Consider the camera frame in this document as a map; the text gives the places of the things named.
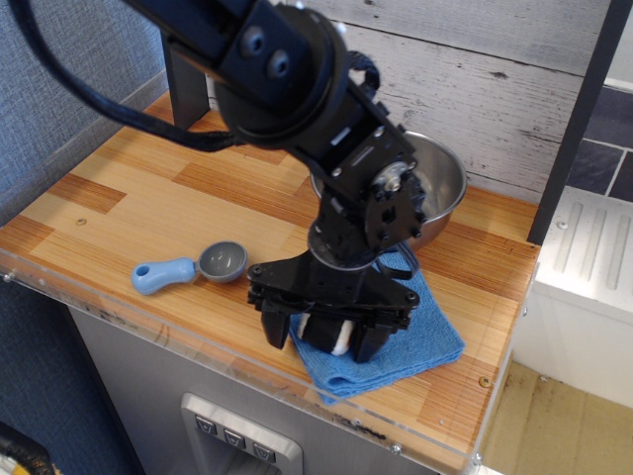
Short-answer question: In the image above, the silver metal bowl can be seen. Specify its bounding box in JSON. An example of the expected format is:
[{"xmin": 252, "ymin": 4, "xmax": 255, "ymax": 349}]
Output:
[{"xmin": 308, "ymin": 127, "xmax": 467, "ymax": 268}]

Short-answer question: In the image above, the dark left shelf post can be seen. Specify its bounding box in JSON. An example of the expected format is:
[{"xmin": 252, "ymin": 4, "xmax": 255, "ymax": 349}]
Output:
[{"xmin": 161, "ymin": 33, "xmax": 210, "ymax": 130}]

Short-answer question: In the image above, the blue microfiber cloth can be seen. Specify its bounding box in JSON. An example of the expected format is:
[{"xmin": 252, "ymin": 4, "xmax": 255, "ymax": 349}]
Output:
[{"xmin": 290, "ymin": 272, "xmax": 465, "ymax": 406}]

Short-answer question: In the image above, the blue grey toy scoop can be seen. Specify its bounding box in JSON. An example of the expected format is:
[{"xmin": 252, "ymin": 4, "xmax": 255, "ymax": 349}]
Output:
[{"xmin": 131, "ymin": 240, "xmax": 248, "ymax": 295}]

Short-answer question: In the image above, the plush sushi roll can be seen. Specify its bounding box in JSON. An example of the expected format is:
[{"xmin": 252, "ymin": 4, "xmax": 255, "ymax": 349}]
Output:
[{"xmin": 298, "ymin": 314, "xmax": 356, "ymax": 356}]

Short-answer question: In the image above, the dark right shelf post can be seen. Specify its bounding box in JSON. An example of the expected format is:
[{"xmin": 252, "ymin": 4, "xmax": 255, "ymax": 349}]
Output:
[{"xmin": 527, "ymin": 0, "xmax": 632, "ymax": 245}]

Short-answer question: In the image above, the silver dispenser button panel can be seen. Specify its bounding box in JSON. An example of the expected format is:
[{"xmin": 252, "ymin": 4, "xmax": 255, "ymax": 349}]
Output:
[{"xmin": 181, "ymin": 393, "xmax": 304, "ymax": 474}]

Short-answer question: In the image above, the grey toy kitchen cabinet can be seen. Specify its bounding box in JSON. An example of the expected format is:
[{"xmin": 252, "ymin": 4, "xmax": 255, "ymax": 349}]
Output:
[{"xmin": 70, "ymin": 310, "xmax": 430, "ymax": 474}]

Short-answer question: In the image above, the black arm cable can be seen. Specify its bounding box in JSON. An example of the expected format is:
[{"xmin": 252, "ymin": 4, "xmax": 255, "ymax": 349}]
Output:
[{"xmin": 7, "ymin": 0, "xmax": 238, "ymax": 152}]

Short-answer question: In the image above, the clear acrylic edge guard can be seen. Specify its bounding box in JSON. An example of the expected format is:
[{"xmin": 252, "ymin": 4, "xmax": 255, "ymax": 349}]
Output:
[{"xmin": 1, "ymin": 255, "xmax": 480, "ymax": 474}]

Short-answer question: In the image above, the dark shelf post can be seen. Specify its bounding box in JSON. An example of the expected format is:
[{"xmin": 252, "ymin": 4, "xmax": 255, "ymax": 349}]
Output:
[
  {"xmin": 527, "ymin": 0, "xmax": 632, "ymax": 245},
  {"xmin": 161, "ymin": 33, "xmax": 210, "ymax": 130}
]

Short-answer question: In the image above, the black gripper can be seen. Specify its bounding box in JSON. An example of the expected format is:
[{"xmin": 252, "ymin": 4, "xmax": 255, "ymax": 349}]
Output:
[{"xmin": 247, "ymin": 251, "xmax": 420, "ymax": 363}]

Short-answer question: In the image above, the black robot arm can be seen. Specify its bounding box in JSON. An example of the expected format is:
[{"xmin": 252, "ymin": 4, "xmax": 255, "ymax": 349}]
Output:
[{"xmin": 135, "ymin": 1, "xmax": 425, "ymax": 362}]

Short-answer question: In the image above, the white ribbed side unit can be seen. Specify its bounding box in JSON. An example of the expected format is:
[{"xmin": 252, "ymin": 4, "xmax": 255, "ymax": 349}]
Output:
[{"xmin": 513, "ymin": 187, "xmax": 632, "ymax": 407}]

